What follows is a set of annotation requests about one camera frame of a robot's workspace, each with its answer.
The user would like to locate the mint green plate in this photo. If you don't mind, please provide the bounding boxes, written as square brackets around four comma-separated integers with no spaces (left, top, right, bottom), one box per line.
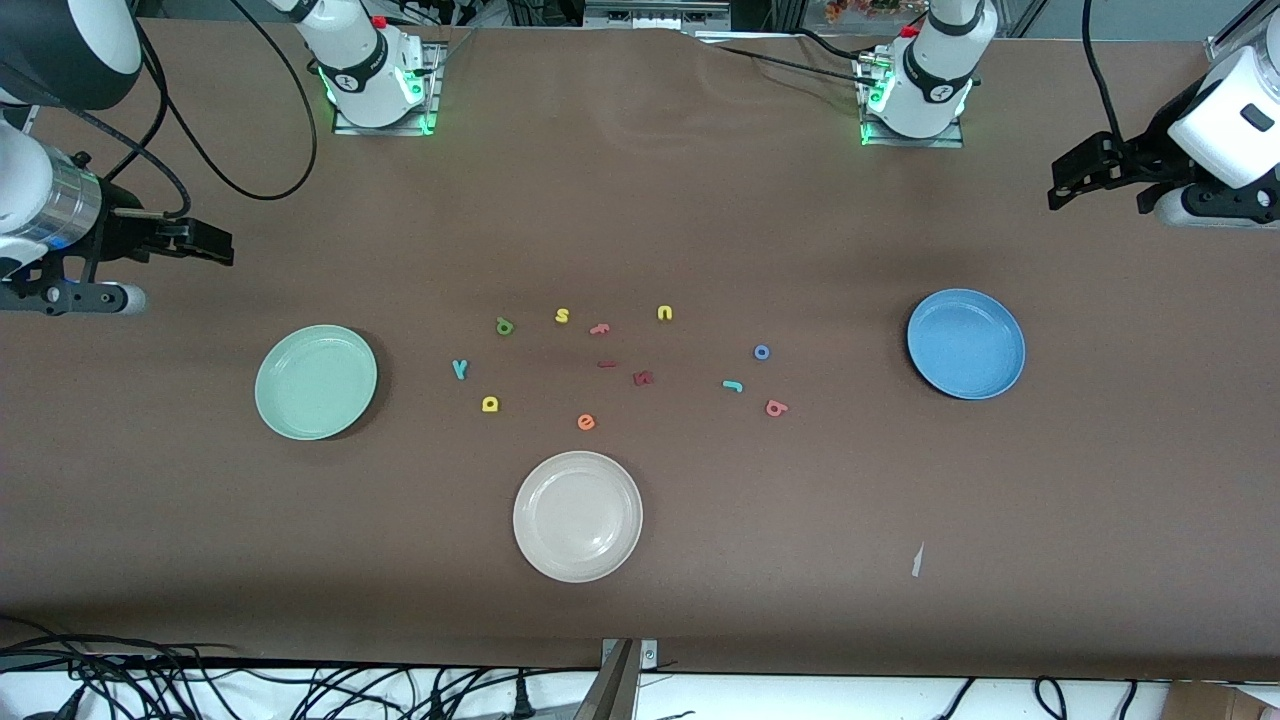
[254,324,379,442]

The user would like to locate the blue plate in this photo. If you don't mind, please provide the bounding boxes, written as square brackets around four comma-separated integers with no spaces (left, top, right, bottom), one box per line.
[906,288,1027,401]

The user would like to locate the orange flowers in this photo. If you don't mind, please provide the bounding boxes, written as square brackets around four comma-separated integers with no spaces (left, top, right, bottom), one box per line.
[825,0,931,23]

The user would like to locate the brown table cover sheet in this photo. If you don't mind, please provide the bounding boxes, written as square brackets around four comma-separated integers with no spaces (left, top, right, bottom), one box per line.
[0,18,1280,683]

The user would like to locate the beige plate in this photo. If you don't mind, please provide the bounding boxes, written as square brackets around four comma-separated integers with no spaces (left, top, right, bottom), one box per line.
[512,450,644,584]

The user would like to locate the grey metal equipment box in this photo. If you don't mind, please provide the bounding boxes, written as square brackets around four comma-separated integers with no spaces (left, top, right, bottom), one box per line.
[583,0,733,31]

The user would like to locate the brown cardboard box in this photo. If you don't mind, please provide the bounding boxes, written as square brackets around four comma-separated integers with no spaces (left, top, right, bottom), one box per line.
[1165,682,1280,720]

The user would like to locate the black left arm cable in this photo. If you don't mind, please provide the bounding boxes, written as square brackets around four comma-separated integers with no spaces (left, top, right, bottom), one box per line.
[1082,0,1126,146]

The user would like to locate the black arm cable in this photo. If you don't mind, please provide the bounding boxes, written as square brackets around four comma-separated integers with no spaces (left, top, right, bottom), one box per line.
[20,0,319,219]
[1082,0,1126,146]

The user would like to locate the aluminium frame corner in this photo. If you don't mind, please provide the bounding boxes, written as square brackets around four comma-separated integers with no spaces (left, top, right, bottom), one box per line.
[1205,0,1276,63]

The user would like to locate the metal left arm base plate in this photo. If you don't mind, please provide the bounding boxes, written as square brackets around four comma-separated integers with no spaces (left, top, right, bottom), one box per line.
[856,50,967,149]

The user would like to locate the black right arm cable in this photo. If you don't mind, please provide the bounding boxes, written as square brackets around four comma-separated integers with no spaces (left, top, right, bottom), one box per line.
[20,0,319,219]

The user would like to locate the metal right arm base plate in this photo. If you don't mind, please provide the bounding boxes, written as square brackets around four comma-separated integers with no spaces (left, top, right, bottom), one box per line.
[332,40,443,137]

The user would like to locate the black cable on table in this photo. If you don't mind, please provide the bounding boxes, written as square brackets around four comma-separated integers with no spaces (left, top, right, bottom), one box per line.
[712,30,886,89]

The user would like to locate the black floor cable tangle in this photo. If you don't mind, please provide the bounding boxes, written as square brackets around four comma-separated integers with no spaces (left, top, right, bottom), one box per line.
[0,620,601,720]

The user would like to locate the grey metal table bracket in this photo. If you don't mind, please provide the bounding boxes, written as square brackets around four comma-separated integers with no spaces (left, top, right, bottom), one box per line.
[575,638,659,720]

